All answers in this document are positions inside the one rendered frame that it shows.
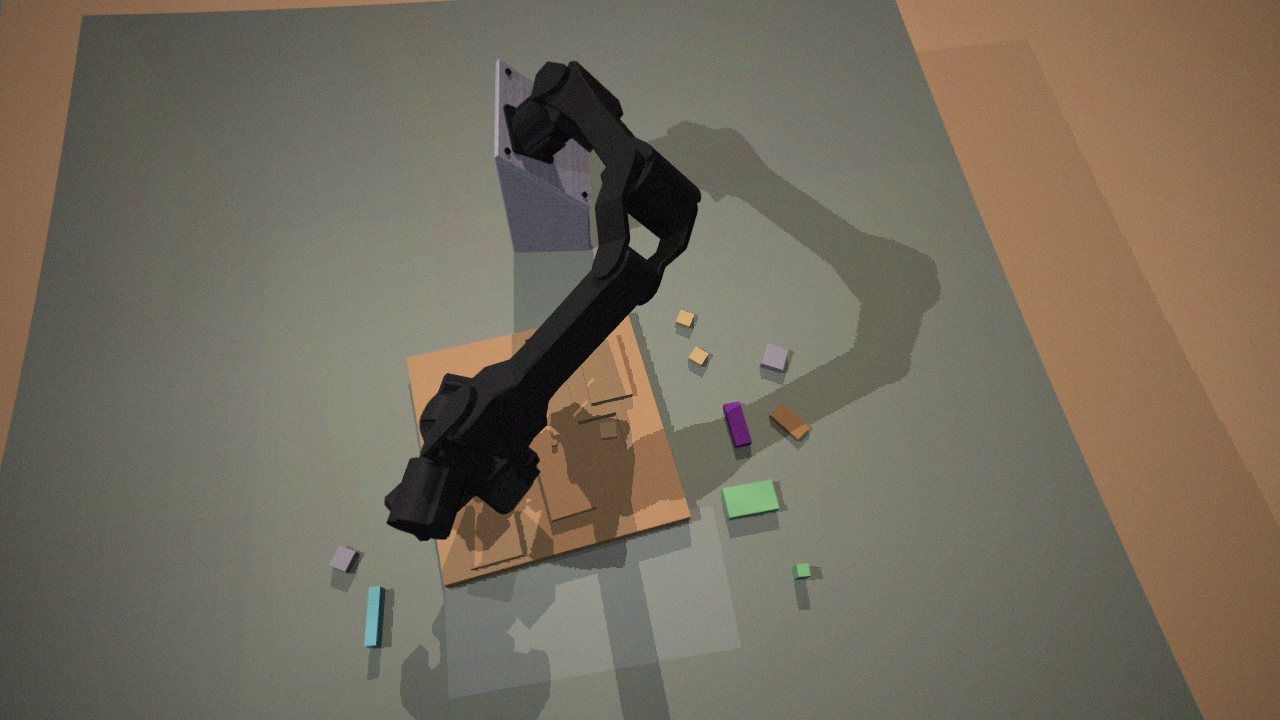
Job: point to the green rectangular block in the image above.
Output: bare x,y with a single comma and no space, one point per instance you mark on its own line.
749,499

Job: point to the purple rectangular block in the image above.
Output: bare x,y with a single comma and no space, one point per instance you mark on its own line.
737,424

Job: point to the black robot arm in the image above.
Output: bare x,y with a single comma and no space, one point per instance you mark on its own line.
503,407

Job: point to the light blue rectangular bar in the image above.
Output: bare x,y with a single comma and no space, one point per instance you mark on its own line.
375,617

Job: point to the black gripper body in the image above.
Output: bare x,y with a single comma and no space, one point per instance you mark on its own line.
389,499

